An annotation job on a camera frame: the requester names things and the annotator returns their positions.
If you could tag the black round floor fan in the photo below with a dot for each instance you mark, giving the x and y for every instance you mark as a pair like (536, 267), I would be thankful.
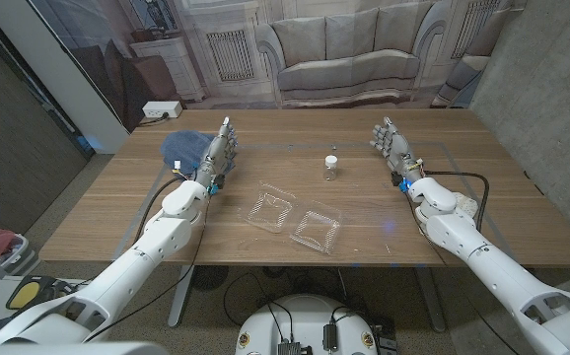
(209, 277)

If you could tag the white power strip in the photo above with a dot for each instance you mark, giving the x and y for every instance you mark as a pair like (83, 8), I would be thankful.
(162, 109)

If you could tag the grey table leg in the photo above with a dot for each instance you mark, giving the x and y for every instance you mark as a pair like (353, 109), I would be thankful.
(430, 301)
(181, 296)

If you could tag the yellow black foot pedal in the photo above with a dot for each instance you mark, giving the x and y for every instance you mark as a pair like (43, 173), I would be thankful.
(26, 293)

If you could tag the clear plastic clamshell container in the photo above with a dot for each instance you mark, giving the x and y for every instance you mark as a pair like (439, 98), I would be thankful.
(290, 219)

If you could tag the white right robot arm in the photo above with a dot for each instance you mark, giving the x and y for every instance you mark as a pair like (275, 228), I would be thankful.
(492, 266)

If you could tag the crumpled white paper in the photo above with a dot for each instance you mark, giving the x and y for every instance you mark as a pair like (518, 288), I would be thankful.
(466, 203)

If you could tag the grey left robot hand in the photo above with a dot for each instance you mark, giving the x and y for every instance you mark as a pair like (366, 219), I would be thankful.
(216, 153)

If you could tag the blue folded towel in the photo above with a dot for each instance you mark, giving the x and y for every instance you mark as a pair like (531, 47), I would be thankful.
(184, 148)

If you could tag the small clear bottle white cap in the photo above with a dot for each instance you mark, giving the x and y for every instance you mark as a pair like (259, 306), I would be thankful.
(331, 168)

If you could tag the printed sofa room backdrop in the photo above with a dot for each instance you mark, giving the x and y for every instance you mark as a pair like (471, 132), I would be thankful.
(344, 54)

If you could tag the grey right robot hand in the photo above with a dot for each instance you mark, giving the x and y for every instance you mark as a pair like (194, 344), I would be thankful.
(397, 148)

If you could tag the white robot torso base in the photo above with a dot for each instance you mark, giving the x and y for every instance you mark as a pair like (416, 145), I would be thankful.
(305, 320)

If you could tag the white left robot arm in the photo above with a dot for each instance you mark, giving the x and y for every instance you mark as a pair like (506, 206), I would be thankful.
(132, 266)

